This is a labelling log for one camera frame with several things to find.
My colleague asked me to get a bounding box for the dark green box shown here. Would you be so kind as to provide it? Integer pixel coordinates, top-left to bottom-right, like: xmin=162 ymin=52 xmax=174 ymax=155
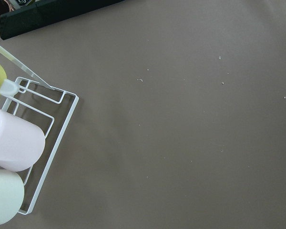
xmin=0 ymin=0 xmax=121 ymax=40

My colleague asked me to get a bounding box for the white wire cup rack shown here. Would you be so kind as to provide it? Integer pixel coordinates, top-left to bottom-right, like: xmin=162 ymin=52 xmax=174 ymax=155
xmin=2 ymin=77 xmax=79 ymax=215

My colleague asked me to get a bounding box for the pink plastic cup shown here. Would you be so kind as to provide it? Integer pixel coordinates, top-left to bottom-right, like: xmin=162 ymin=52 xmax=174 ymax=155
xmin=0 ymin=109 xmax=45 ymax=172

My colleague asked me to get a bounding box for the pale green plastic cup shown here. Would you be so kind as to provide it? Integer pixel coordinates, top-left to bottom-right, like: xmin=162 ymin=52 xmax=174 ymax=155
xmin=0 ymin=169 xmax=24 ymax=225

